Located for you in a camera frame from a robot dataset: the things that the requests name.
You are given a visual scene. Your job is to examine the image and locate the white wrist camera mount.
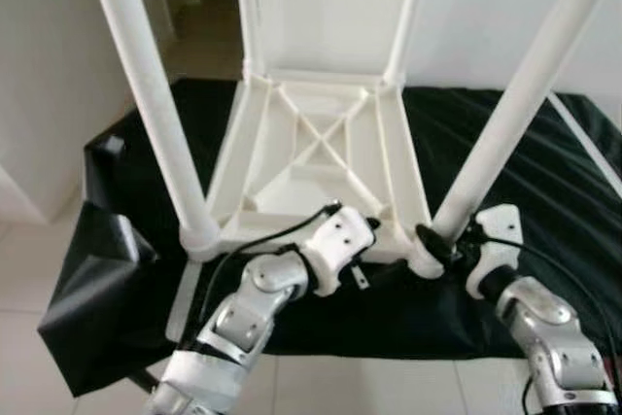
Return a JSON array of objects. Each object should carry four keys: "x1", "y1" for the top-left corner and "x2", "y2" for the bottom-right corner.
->
[
  {"x1": 465, "y1": 204, "x2": 526, "y2": 299},
  {"x1": 301, "y1": 206, "x2": 378, "y2": 296}
]

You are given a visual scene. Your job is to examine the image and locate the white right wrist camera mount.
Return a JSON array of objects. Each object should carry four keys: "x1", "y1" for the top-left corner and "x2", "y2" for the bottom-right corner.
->
[{"x1": 465, "y1": 204, "x2": 526, "y2": 299}]

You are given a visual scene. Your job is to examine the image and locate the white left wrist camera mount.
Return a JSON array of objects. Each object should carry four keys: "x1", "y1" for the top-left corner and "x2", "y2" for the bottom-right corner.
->
[{"x1": 301, "y1": 206, "x2": 378, "y2": 296}]

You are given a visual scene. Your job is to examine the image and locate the white plastic table leg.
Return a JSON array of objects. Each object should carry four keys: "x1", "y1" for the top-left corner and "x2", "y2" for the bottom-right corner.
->
[
  {"x1": 233, "y1": 0, "x2": 268, "y2": 86},
  {"x1": 83, "y1": 0, "x2": 223, "y2": 262},
  {"x1": 384, "y1": 0, "x2": 431, "y2": 86},
  {"x1": 428, "y1": 0, "x2": 622, "y2": 241}
]

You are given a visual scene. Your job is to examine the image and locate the black metal stand leg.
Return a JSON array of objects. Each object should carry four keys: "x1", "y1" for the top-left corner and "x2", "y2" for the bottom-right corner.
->
[{"x1": 126, "y1": 366, "x2": 161, "y2": 392}]

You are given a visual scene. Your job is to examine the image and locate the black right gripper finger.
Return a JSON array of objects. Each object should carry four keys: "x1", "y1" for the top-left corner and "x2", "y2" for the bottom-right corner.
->
[{"x1": 415, "y1": 224, "x2": 456, "y2": 262}]

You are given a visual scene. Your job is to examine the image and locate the black tablecloth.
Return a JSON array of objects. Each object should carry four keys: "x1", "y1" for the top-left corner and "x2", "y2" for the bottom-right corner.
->
[{"x1": 39, "y1": 78, "x2": 622, "y2": 397}]

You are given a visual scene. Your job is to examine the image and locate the white fabric strip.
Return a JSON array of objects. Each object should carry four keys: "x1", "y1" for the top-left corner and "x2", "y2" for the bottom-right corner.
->
[
  {"x1": 165, "y1": 258, "x2": 203, "y2": 343},
  {"x1": 549, "y1": 94, "x2": 622, "y2": 192}
]

